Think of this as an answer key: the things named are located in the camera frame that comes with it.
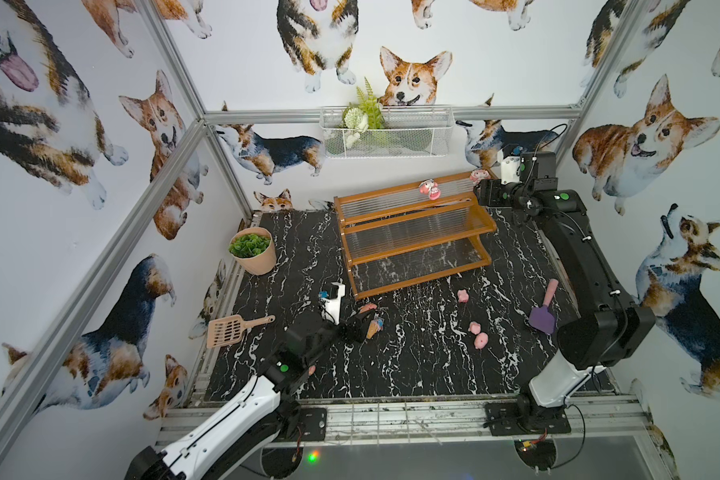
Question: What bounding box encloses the pink white bunny doll figure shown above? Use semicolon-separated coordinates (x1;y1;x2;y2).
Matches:
469;169;493;185

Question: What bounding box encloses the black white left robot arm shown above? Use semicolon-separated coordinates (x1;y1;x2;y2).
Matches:
125;304;377;479

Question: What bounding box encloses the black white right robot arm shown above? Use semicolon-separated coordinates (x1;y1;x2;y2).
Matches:
470;152;656;418

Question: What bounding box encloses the blue pink ice cream toy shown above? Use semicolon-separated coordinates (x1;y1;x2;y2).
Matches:
366;317;384;340

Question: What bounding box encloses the pink ice cream cone toy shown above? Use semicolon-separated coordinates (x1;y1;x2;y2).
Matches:
358;303;378;314

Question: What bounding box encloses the orange wooden two-tier shelf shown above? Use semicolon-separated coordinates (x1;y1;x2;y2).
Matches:
334;172;497;300

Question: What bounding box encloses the pink pot with green succulent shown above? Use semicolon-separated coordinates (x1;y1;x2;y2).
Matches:
228;227;276;276

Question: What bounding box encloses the beige slotted scoop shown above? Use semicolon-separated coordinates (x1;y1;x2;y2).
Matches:
206;315;276;349

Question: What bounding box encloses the artificial fern with white flowers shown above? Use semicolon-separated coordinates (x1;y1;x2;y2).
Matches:
341;78;390;150

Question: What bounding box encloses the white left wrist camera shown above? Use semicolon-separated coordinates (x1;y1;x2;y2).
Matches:
318;282;346;325

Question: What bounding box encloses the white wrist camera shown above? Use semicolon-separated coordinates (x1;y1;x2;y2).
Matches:
499;156;523;184
318;282;346;325

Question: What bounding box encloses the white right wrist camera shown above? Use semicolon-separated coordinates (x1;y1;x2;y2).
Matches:
499;156;523;184

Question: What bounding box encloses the white wire wall basket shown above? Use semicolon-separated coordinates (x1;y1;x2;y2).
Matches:
319;106;455;159

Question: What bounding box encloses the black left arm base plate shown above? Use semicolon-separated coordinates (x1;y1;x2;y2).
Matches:
275;407;328;443

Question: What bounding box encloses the purple spatula with pink handle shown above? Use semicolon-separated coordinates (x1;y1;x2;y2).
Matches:
528;279;559;335

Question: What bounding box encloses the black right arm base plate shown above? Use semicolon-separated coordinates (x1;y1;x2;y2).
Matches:
483;402;572;437

